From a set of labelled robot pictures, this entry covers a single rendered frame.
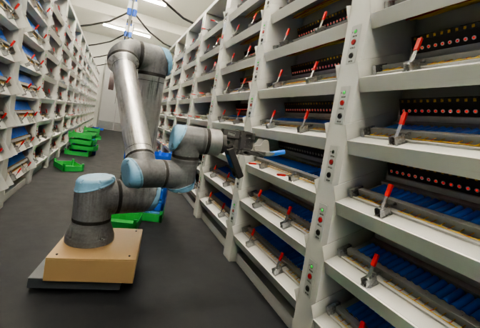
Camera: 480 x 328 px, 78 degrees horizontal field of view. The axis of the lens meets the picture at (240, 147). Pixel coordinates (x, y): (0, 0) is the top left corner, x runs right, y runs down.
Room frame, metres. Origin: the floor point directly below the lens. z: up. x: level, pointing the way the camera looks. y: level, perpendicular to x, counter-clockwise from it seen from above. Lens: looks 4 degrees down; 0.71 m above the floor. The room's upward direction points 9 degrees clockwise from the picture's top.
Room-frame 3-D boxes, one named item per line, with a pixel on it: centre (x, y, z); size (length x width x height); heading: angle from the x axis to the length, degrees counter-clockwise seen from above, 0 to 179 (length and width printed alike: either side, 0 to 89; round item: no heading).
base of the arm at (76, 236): (1.23, 0.57, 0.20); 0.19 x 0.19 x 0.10
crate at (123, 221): (1.82, 0.70, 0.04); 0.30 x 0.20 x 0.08; 99
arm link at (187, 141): (0.99, 0.17, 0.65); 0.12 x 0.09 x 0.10; 113
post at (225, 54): (2.30, 0.17, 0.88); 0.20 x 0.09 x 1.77; 114
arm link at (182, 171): (0.99, 0.18, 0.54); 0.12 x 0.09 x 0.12; 128
